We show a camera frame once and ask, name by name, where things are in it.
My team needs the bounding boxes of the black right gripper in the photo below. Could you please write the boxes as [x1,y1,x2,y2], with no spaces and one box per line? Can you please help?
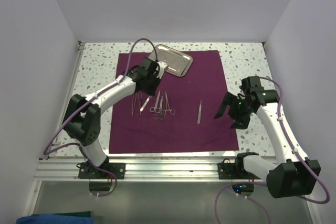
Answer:
[214,92,254,130]

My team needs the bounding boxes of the steel tweezers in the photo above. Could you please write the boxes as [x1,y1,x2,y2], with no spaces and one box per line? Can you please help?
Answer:
[131,93,138,116]
[138,93,142,115]

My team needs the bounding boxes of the steel instrument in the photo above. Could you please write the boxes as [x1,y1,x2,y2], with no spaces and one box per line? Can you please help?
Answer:
[140,96,152,112]

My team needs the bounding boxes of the steel clamp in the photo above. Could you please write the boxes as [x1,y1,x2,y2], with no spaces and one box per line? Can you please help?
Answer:
[150,90,161,113]

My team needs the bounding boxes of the stainless steel instrument tray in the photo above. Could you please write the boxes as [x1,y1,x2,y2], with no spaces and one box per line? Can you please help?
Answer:
[155,45,193,77]

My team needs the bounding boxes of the steel scalpel handle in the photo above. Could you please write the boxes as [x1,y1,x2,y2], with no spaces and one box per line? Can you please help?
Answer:
[197,100,202,124]

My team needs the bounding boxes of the steel scissors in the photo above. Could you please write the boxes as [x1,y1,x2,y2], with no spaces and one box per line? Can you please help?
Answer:
[153,96,165,120]

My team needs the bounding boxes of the steel forceps with ring handles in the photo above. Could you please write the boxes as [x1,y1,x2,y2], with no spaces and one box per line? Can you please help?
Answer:
[163,92,176,115]

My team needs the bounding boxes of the purple surgical cloth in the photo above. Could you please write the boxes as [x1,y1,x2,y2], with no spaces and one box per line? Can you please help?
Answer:
[109,50,238,154]

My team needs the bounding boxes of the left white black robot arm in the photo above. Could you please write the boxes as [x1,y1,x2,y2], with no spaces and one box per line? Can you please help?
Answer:
[63,58,168,178]

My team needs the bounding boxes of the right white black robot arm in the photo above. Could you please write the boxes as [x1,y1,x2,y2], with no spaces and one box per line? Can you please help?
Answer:
[214,76,321,198]

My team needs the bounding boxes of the green cloth piece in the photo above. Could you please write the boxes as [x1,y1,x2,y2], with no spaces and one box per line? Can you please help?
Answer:
[57,211,91,218]

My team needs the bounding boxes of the blue cloth bundle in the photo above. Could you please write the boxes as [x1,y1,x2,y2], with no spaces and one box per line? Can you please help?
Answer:
[16,214,94,224]

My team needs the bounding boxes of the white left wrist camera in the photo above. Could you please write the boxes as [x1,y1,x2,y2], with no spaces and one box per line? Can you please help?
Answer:
[158,61,169,74]

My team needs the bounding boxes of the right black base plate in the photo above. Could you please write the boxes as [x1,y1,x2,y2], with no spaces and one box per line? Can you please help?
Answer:
[217,158,239,180]

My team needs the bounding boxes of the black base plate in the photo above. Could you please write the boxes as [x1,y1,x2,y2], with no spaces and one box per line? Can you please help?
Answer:
[76,162,126,179]
[217,158,239,180]

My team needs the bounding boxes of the aluminium left side rail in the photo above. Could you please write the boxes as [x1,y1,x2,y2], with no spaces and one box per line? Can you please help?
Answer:
[46,41,87,152]

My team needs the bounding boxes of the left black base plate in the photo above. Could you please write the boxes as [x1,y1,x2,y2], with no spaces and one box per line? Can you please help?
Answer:
[76,162,126,179]

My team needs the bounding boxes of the aluminium front rail frame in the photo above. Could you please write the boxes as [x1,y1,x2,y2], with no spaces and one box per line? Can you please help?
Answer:
[22,155,322,224]

